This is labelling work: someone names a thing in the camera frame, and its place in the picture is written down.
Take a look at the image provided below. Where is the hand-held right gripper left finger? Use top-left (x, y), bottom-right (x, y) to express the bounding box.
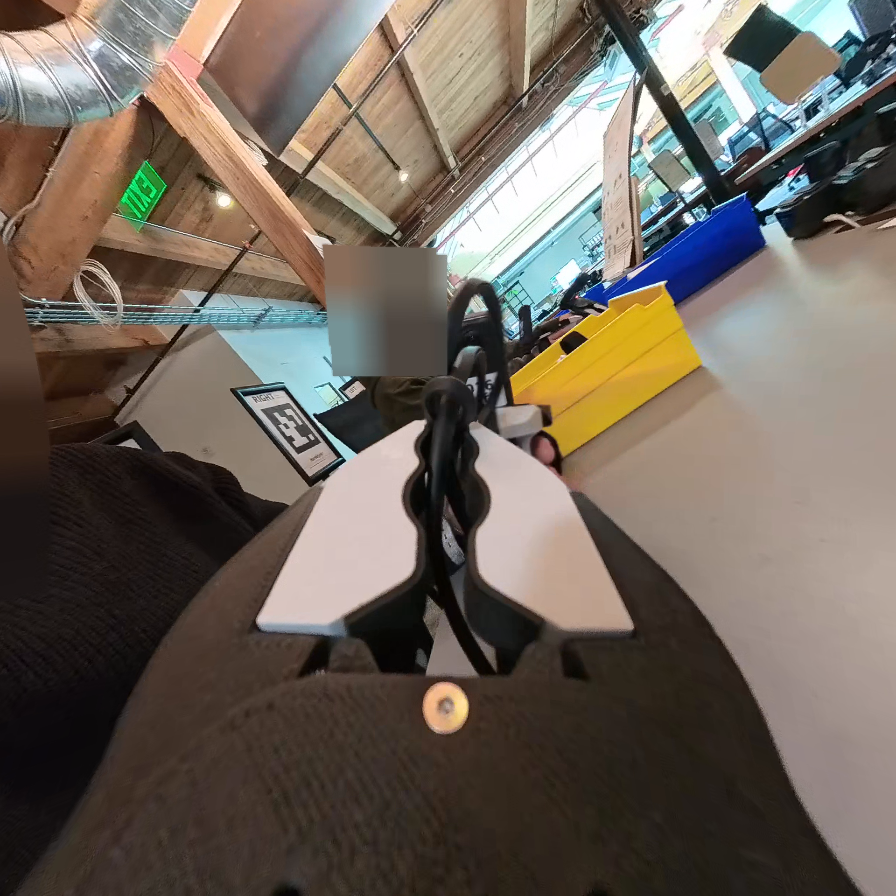
top-left (255, 420), bottom-right (428, 637)

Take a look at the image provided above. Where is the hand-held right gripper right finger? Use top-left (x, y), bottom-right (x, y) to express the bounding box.
top-left (465, 422), bottom-right (637, 638)

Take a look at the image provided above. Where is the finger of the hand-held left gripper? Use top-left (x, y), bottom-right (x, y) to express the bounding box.
top-left (496, 404), bottom-right (554, 440)

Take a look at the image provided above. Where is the black cable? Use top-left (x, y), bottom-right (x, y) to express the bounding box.
top-left (422, 278), bottom-right (508, 676)

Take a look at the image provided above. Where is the yellow storage bin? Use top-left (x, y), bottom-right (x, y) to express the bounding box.
top-left (510, 281), bottom-right (702, 457)

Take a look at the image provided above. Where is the black chair back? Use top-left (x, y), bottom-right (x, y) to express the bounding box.
top-left (313, 400), bottom-right (387, 456)

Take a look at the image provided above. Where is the framed marker sign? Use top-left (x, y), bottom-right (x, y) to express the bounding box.
top-left (231, 381), bottom-right (346, 487)

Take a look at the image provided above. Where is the cardboard sheet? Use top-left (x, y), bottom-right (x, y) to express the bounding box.
top-left (601, 76), bottom-right (646, 282)

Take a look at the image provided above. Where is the blue storage bin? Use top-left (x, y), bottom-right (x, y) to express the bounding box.
top-left (603, 194), bottom-right (767, 307)

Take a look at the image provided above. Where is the black pole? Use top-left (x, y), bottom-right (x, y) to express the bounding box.
top-left (595, 0), bottom-right (735, 205)

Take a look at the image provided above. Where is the black device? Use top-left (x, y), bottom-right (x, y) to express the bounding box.
top-left (770, 140), bottom-right (896, 240)

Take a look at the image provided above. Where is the green exit sign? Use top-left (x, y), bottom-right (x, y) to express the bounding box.
top-left (115, 160), bottom-right (169, 234)

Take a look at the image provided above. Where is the long wooden desk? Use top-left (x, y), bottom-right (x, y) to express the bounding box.
top-left (735, 77), bottom-right (896, 183)

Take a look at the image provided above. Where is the black panel with cardboard board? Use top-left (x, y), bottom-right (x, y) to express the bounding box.
top-left (723, 3), bottom-right (844, 107)

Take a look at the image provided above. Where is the wire cable tray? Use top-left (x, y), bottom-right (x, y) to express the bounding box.
top-left (24, 300), bottom-right (329, 329)

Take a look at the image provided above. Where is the white cable coil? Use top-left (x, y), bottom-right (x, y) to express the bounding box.
top-left (72, 258), bottom-right (126, 330)

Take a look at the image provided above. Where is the thin silver ventilation duct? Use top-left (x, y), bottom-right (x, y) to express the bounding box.
top-left (0, 0), bottom-right (198, 129)

